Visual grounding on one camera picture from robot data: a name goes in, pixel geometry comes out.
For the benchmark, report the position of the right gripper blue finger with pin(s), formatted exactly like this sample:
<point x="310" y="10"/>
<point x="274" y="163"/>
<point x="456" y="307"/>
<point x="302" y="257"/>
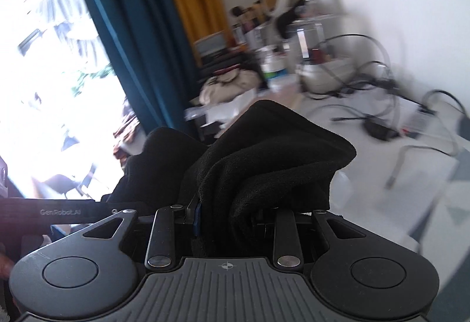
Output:
<point x="196" y="221"/>

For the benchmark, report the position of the black shirt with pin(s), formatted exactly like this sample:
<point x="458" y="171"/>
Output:
<point x="270" y="159"/>

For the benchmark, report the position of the beige crumpled cloth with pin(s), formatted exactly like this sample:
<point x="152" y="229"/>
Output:
<point x="226" y="87"/>

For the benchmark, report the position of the white plastic bottle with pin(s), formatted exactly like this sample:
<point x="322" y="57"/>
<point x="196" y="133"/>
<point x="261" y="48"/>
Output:
<point x="273" y="67"/>

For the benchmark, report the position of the teal curtain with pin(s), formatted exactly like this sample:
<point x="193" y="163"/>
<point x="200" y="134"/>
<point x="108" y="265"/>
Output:
<point x="152" y="58"/>

